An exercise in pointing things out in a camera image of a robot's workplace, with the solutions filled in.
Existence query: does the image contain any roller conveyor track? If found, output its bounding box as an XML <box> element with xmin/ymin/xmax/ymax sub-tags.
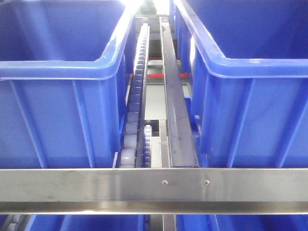
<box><xmin>119</xmin><ymin>23</ymin><xmax>150</xmax><ymax>168</ymax></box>

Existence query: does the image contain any steel front rack beam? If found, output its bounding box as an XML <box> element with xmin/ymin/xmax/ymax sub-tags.
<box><xmin>0</xmin><ymin>168</ymin><xmax>308</xmax><ymax>215</ymax></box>

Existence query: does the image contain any blue bin left front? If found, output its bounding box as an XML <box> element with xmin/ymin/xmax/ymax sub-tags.
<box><xmin>0</xmin><ymin>0</ymin><xmax>137</xmax><ymax>168</ymax></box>

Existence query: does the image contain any blue bin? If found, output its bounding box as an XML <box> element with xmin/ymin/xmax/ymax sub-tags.
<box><xmin>0</xmin><ymin>0</ymin><xmax>137</xmax><ymax>168</ymax></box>
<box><xmin>172</xmin><ymin>0</ymin><xmax>308</xmax><ymax>168</ymax></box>

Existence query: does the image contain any blue bin right front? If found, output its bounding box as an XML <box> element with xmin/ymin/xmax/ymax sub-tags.
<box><xmin>172</xmin><ymin>0</ymin><xmax>308</xmax><ymax>168</ymax></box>

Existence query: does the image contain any steel guide rail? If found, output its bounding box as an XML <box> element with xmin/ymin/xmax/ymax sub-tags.
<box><xmin>159</xmin><ymin>17</ymin><xmax>200</xmax><ymax>167</ymax></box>

